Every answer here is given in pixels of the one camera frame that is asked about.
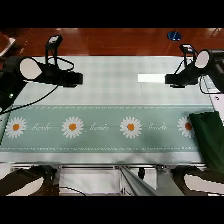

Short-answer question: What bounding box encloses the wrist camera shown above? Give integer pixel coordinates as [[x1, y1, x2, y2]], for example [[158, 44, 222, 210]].
[[44, 34, 64, 68], [178, 43, 197, 68]]

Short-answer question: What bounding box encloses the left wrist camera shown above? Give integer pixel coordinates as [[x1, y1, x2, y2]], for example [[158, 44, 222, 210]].
[[44, 34, 64, 68]]

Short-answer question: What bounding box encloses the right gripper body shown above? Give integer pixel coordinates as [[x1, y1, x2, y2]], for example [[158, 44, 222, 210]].
[[164, 65, 201, 89]]

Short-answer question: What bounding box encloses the silver frame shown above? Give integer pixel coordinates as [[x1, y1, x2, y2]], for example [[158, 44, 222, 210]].
[[0, 161, 224, 197]]

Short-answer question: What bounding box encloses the dark green polo shirt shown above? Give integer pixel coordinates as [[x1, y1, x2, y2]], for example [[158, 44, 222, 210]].
[[188, 110, 224, 176]]

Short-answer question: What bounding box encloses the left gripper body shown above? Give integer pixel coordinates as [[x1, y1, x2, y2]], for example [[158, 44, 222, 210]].
[[58, 71, 84, 89]]

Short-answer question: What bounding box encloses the blue round object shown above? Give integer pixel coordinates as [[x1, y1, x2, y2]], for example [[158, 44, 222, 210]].
[[167, 30, 183, 42]]

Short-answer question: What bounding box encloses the black cable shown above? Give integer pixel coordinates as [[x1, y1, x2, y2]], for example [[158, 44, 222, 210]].
[[198, 74, 215, 97], [47, 55, 75, 72], [0, 83, 62, 116]]

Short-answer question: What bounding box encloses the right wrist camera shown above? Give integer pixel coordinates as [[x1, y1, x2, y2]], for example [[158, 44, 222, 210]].
[[178, 43, 197, 68]]

